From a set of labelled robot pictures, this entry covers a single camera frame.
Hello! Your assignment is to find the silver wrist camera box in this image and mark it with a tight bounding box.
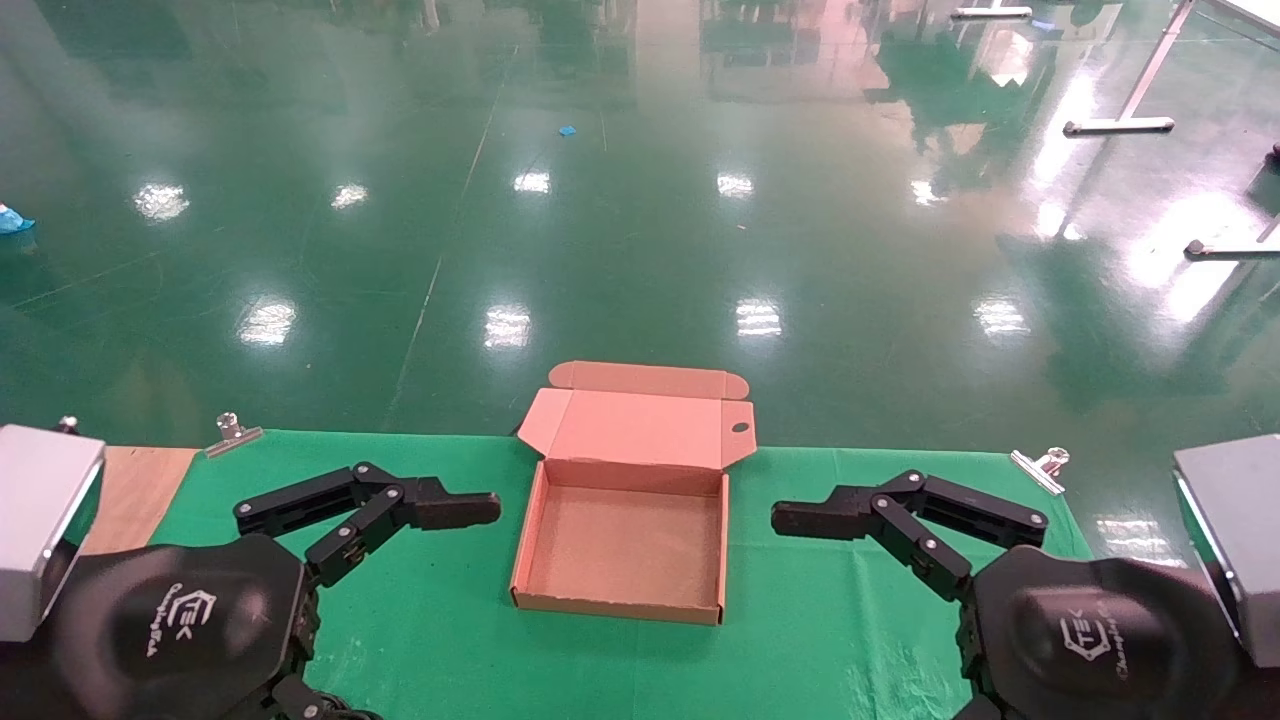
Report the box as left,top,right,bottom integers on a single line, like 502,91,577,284
0,425,107,642
1173,434,1280,669

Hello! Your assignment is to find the white T-foot table leg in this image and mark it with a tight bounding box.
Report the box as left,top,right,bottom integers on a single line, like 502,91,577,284
1185,212,1280,263
1063,0,1201,137

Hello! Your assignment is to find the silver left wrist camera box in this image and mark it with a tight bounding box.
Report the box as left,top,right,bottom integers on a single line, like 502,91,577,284
0,425,107,642

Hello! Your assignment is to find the silver binder clip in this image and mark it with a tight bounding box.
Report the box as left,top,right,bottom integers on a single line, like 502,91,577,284
1009,447,1071,497
205,412,265,459

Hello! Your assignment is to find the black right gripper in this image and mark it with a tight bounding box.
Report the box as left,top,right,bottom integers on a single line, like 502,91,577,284
771,471,1243,720

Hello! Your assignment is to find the green table cloth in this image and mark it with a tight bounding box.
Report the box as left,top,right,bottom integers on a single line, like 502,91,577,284
150,430,1096,720

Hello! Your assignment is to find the open brown cardboard box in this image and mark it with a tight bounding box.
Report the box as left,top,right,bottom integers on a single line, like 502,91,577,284
510,360,758,627

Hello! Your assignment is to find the white table top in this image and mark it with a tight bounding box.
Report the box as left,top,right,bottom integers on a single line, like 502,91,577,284
1205,0,1280,39

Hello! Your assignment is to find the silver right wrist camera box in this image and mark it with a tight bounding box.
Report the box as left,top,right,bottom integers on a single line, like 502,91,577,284
1173,434,1280,669

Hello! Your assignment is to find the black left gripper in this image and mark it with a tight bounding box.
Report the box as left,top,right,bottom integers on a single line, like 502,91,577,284
45,462,501,720

